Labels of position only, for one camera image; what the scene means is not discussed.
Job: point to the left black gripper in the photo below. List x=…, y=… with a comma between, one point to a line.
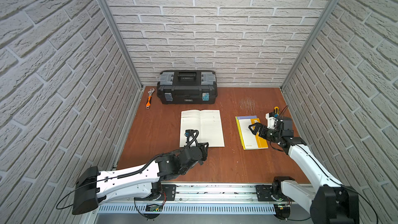
x=203, y=152

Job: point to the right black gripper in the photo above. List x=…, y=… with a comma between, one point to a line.
x=258, y=126

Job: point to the yellow white cover notebook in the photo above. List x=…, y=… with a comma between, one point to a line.
x=251, y=141

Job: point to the large white lined notebook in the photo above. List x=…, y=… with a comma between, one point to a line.
x=207, y=122

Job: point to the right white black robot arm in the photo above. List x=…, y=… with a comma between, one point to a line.
x=331, y=202

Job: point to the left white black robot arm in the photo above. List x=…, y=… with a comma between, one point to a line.
x=95, y=187

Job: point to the yellow black utility knife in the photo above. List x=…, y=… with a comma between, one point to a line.
x=276, y=111

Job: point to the black plastic toolbox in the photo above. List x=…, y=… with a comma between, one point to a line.
x=187, y=87

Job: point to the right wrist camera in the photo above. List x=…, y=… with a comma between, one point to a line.
x=271, y=119

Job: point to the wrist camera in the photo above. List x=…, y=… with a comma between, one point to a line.
x=191, y=136
x=271, y=119

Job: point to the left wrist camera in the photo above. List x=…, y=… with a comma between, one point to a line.
x=191, y=136

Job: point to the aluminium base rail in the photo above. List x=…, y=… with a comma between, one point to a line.
x=208, y=199

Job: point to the orange handled adjustable wrench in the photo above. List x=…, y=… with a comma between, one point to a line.
x=149, y=99

